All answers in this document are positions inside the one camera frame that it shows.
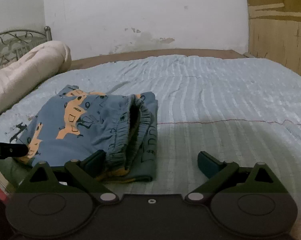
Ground blue pants with orange trucks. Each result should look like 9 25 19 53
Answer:
17 85 158 182

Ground cream white comforter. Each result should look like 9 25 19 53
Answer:
0 41 72 114

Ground light blue bed sheet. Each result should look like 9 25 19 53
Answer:
0 55 301 218

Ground grey metal headboard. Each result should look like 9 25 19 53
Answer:
0 26 52 68

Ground brown wooden bed frame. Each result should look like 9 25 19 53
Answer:
70 49 246 70

